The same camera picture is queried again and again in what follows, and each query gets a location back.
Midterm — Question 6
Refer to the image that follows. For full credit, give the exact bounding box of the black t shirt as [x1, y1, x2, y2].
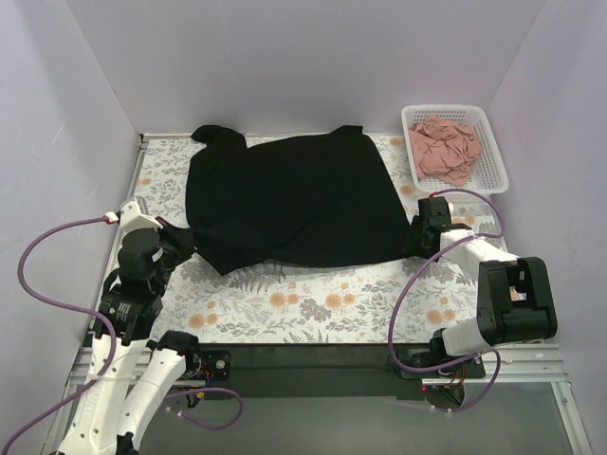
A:
[185, 125, 411, 275]

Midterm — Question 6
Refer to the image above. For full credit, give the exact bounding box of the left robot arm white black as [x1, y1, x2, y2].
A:
[57, 224, 198, 454]

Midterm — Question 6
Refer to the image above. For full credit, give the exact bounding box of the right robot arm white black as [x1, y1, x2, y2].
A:
[402, 195, 558, 370]

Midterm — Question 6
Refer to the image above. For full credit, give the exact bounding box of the pink t shirt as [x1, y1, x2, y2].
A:
[409, 116, 483, 187]

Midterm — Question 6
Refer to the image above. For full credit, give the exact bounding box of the white plastic basket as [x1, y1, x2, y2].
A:
[401, 104, 509, 195]

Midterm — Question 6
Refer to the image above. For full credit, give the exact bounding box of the floral tablecloth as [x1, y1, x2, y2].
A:
[134, 135, 499, 343]

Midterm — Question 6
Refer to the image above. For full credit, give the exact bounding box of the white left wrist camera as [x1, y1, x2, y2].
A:
[103, 196, 162, 234]

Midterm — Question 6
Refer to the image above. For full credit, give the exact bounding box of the aluminium frame rail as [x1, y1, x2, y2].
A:
[47, 337, 592, 454]

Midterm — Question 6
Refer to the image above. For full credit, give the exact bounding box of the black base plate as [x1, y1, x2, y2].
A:
[181, 343, 485, 400]

